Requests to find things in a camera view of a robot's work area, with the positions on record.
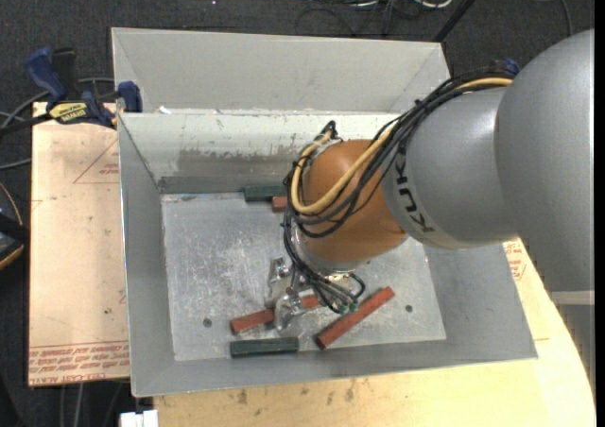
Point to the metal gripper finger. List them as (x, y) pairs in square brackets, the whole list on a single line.
[(291, 306), (280, 271)]

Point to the red-brown flat block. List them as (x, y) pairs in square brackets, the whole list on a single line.
[(359, 315), (280, 203), (250, 319)]

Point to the dark green flat block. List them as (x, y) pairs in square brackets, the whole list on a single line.
[(264, 347), (264, 192)]

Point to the grey metal bin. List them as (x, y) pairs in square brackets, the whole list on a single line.
[(217, 255)]

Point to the brown cardboard board, red print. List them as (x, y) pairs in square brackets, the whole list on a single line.
[(75, 245)]

